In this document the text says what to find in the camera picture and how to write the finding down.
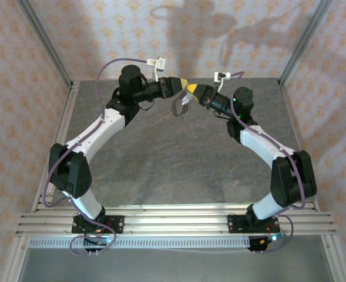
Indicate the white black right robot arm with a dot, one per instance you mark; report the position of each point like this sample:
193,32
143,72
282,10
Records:
263,147

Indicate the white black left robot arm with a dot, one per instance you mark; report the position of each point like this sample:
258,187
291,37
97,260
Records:
105,132

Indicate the wide aluminium mounting beam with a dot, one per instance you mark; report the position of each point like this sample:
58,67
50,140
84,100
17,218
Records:
175,223

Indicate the small controller board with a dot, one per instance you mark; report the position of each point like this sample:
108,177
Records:
103,242
275,238

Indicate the grey metal shelf panel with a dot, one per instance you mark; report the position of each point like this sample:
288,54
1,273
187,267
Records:
175,264

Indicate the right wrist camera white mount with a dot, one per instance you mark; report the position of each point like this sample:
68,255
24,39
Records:
218,76

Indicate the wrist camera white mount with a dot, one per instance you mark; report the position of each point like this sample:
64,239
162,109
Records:
161,63
218,76

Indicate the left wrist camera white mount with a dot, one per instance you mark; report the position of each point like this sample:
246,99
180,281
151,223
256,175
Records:
161,63

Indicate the aluminium table side rail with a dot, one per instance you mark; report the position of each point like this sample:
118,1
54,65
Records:
292,117
68,111

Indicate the aluminium frame post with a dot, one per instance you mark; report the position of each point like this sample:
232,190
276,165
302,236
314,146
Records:
46,44
305,44

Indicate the aluminium table edge rail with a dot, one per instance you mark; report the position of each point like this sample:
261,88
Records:
175,208

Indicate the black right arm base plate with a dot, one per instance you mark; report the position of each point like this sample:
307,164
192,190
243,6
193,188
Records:
234,224

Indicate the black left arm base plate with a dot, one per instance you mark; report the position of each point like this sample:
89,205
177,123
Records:
117,224

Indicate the aluminium lower frame rail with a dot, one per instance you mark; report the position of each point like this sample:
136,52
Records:
334,255
14,258

